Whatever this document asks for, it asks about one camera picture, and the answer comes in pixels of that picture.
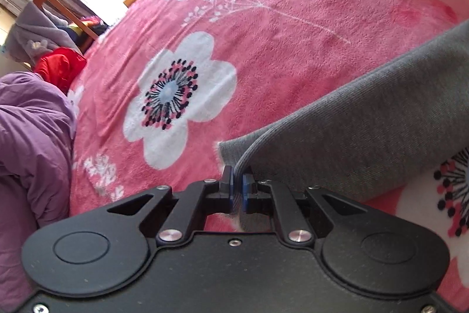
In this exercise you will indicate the grey pants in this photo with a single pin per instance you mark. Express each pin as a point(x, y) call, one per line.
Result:
point(348, 122)

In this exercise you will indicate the purple duvet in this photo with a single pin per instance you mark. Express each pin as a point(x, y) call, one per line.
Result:
point(33, 137)

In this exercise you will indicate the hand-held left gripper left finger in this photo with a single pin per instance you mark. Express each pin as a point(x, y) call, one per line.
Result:
point(229, 184)

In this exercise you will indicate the red padded jacket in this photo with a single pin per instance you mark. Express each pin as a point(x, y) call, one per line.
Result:
point(58, 65)

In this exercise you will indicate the wooden chair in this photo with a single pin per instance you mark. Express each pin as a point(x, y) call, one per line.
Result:
point(71, 14)

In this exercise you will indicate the pink floral blanket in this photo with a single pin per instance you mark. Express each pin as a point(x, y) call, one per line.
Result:
point(293, 41)

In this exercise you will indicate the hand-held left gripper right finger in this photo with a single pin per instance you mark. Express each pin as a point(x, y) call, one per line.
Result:
point(246, 190)

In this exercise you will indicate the grey garment on chair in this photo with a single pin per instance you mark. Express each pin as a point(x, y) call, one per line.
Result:
point(33, 30)

